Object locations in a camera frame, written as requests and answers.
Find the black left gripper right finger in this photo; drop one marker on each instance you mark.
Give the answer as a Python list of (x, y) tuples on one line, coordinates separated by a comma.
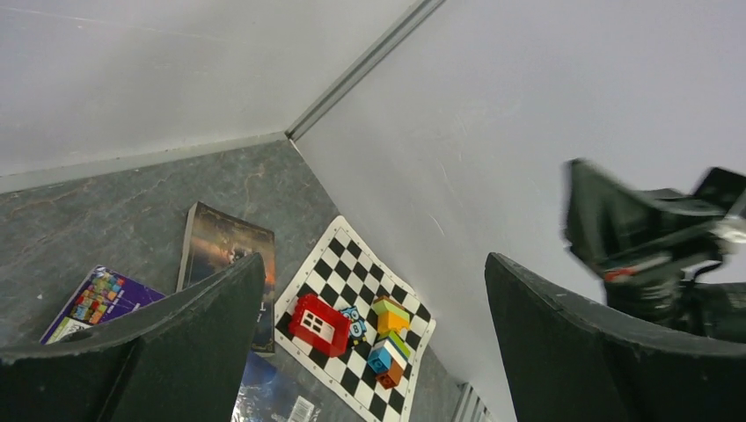
[(568, 358)]

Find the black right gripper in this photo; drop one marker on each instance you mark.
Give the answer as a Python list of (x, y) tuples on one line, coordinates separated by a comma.
[(618, 231)]

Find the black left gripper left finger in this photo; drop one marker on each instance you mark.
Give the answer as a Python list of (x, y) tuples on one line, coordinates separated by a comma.
[(177, 359)]

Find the blue cover paperback book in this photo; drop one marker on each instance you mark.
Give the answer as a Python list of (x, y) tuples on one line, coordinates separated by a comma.
[(266, 394)]

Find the purple paperback book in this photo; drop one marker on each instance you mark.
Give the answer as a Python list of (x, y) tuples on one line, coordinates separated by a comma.
[(101, 297)]

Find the dark orange paperback book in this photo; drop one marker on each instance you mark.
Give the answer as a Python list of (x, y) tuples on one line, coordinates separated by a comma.
[(214, 240)]

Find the red toy block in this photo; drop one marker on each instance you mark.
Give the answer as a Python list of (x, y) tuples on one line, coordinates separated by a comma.
[(319, 325)]

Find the owl pattern eraser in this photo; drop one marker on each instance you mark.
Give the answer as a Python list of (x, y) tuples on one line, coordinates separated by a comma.
[(357, 327)]

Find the striped colour block stack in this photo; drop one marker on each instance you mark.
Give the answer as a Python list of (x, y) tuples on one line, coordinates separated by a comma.
[(388, 358)]

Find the orange green toy blocks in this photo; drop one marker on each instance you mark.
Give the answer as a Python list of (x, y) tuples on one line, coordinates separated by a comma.
[(391, 316)]

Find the slotted cable duct rail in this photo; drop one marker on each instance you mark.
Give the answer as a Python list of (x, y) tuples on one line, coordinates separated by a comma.
[(470, 407)]

